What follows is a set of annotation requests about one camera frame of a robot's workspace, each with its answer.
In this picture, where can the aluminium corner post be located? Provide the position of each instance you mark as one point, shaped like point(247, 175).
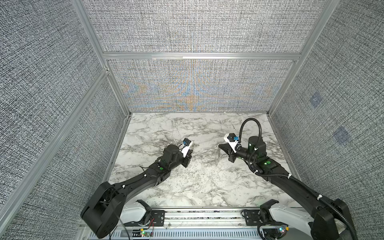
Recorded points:
point(323, 18)
point(89, 29)

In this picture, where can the aluminium corner post right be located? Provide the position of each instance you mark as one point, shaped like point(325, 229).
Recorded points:
point(323, 18)

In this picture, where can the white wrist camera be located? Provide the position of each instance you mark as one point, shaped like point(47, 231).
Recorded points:
point(233, 141)
point(186, 146)

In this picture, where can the aluminium horizontal back bar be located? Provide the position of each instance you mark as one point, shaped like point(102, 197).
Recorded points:
point(202, 56)

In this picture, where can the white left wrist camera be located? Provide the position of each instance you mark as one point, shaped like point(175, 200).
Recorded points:
point(186, 146)

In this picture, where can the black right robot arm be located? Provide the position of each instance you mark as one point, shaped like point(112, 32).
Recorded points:
point(323, 218)

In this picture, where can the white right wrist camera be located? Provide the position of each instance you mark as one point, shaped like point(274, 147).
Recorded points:
point(233, 141)

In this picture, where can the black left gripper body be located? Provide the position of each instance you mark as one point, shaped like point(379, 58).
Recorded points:
point(185, 160)

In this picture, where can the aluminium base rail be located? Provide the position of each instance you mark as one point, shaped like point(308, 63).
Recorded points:
point(214, 224)

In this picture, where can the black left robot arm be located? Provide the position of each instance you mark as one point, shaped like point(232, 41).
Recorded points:
point(102, 211)

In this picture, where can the aluminium corner post left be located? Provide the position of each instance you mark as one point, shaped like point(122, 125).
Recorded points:
point(89, 29)

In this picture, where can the aluminium left wall bar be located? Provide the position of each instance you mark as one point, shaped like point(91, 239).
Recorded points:
point(17, 198)

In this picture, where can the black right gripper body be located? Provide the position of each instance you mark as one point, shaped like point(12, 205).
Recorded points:
point(232, 157)

